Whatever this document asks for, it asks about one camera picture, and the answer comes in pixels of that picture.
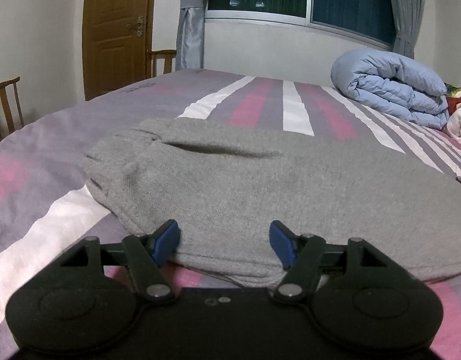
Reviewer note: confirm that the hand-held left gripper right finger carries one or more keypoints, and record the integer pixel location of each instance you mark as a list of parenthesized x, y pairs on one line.
[(281, 242)]

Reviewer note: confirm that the wooden chair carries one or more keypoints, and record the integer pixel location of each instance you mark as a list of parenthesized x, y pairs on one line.
[(7, 99), (166, 54)]

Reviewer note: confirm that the striped purple bed sheet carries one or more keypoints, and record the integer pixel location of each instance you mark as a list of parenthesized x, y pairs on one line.
[(46, 150)]

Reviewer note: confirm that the grey pants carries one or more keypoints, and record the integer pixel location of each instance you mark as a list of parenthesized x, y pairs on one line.
[(234, 187)]

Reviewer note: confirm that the red patterned cloth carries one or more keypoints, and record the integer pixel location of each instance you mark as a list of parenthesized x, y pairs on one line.
[(459, 99)]

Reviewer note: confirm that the folded light blue duvet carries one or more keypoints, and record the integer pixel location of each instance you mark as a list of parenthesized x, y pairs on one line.
[(384, 82)]

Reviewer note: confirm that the grey curtain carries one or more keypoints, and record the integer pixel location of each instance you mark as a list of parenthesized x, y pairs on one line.
[(406, 7), (189, 26)]

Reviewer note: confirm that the brown wooden door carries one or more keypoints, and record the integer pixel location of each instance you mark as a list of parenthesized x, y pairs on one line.
[(114, 33)]

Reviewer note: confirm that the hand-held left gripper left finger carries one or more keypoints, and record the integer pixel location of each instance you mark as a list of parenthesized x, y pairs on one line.
[(167, 238)]

